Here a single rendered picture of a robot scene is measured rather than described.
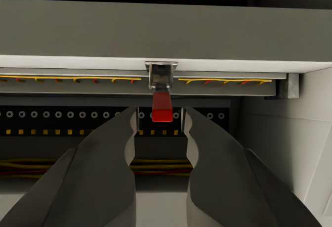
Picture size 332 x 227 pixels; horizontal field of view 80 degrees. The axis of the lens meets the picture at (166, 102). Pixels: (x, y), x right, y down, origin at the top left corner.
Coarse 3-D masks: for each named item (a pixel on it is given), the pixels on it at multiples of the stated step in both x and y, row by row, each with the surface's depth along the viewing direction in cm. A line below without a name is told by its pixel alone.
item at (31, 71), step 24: (0, 72) 20; (24, 72) 20; (48, 72) 20; (72, 72) 21; (96, 72) 21; (120, 72) 21; (144, 72) 21; (192, 72) 21; (216, 72) 21; (240, 72) 21; (264, 72) 22
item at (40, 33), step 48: (0, 0) 15; (48, 0) 16; (0, 48) 15; (48, 48) 16; (96, 48) 16; (144, 48) 16; (192, 48) 16; (240, 48) 16; (288, 48) 16; (0, 96) 34; (48, 96) 34; (288, 96) 22
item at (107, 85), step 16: (0, 80) 22; (16, 80) 22; (32, 80) 23; (48, 80) 23; (64, 80) 23; (80, 80) 23; (96, 80) 23; (112, 80) 21; (128, 80) 23; (144, 80) 23; (176, 80) 23; (192, 80) 21; (208, 80) 22; (224, 80) 21; (240, 80) 22; (256, 80) 22; (272, 80) 23
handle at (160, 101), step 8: (160, 88) 16; (160, 96) 14; (168, 96) 14; (160, 104) 12; (168, 104) 12; (152, 112) 11; (160, 112) 11; (168, 112) 11; (152, 120) 12; (160, 120) 12; (168, 120) 12
